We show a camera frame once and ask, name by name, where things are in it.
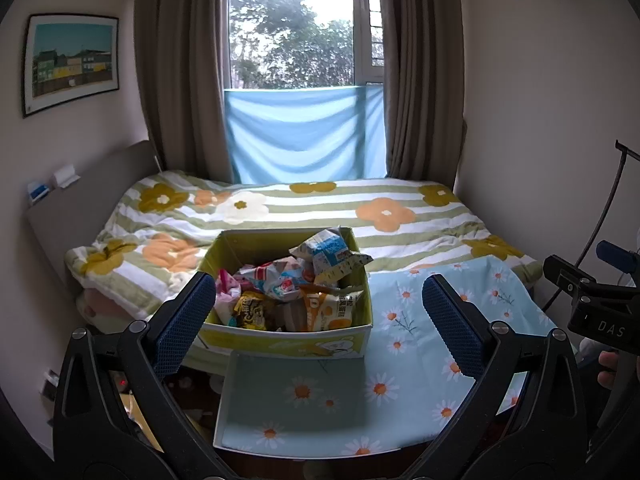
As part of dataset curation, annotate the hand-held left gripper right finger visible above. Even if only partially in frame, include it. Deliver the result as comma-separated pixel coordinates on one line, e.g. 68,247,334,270
415,274,588,480

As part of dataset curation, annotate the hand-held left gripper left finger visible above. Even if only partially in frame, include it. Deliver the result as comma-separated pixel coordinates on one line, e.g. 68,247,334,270
52,271,221,480

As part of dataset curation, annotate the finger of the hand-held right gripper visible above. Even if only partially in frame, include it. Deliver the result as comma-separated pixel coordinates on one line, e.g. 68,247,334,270
542,255,596,301
595,240,640,273

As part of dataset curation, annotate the pink white snack packet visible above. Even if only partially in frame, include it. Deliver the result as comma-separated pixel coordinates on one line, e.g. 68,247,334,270
215,269,243,326

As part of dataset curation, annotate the yellow brown snack packet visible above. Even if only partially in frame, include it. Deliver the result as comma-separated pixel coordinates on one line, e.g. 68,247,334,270
232,292,268,331

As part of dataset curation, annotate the clear wrapper snack packet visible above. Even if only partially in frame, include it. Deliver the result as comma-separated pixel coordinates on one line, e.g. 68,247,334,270
272,302,306,333

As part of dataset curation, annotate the silver colourful snack packet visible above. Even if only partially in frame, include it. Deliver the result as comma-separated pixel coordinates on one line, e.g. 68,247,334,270
260,266,316,303

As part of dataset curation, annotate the yellow-green cardboard box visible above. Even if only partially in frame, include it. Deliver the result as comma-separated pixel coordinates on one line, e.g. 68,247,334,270
192,226,375,361

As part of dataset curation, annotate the orange white snack packet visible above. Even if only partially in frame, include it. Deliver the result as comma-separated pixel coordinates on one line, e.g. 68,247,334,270
300,290,366,332

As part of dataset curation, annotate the white blue snack packet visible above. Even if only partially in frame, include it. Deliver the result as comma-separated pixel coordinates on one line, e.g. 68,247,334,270
289,228,351,273

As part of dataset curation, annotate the person's right hand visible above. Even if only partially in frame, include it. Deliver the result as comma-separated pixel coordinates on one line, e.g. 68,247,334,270
597,350,623,392

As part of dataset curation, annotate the daisy print blue tablecloth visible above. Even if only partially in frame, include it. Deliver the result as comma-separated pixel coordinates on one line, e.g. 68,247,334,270
182,255,556,458

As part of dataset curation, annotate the black clothes rack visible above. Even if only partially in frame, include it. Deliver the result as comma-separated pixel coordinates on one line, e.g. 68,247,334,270
542,139,640,311

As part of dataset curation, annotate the pink pillow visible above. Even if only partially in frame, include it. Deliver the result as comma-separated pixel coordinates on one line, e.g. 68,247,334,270
75,287,151,333

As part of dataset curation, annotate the beige bed headboard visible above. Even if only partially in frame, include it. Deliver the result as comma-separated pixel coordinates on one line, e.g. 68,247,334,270
25,139,161,301

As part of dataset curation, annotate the floral striped blanket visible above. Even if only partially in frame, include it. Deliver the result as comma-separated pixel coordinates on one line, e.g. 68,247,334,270
65,170,543,321

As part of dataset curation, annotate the small blue box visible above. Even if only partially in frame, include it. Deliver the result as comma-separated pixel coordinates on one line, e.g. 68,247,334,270
27,181,53,206

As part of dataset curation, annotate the light blue cloth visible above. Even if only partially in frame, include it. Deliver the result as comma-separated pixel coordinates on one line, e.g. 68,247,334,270
223,85,388,184

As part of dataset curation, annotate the brown curtain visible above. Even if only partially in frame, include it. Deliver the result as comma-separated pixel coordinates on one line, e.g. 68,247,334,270
132,0,238,183
375,0,468,181

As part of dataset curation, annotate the window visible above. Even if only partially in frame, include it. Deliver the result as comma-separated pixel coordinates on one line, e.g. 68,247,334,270
227,0,386,91

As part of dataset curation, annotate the wall socket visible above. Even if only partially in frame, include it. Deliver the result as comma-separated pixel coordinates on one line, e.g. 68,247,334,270
40,369,61,401

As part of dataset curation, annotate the framed wall picture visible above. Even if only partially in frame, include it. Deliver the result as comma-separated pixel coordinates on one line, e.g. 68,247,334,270
21,12,121,119

